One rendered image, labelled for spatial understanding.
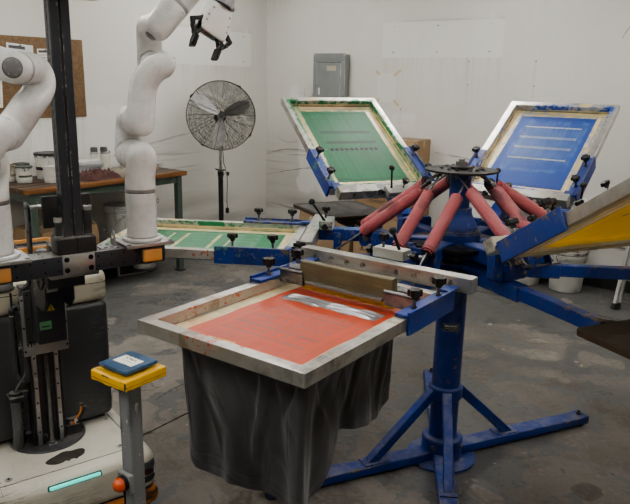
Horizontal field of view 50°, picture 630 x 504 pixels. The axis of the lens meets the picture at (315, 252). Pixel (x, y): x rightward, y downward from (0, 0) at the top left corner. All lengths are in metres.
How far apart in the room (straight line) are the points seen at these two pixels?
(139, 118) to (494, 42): 4.58
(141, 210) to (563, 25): 4.60
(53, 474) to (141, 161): 1.17
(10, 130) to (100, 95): 4.25
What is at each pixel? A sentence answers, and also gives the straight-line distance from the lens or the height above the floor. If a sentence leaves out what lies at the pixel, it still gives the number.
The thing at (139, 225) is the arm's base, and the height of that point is 1.19.
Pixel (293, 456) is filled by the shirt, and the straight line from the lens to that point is 1.85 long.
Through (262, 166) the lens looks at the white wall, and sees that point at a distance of 7.71.
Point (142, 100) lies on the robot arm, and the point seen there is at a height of 1.58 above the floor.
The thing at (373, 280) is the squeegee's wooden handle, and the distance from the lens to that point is 2.14.
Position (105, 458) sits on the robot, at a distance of 2.74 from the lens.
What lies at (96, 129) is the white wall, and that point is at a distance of 6.18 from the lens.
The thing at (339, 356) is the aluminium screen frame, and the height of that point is 0.99.
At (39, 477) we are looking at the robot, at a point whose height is 0.28.
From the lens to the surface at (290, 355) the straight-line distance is 1.78.
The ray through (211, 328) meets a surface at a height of 0.96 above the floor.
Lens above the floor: 1.64
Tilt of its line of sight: 14 degrees down
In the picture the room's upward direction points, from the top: 1 degrees clockwise
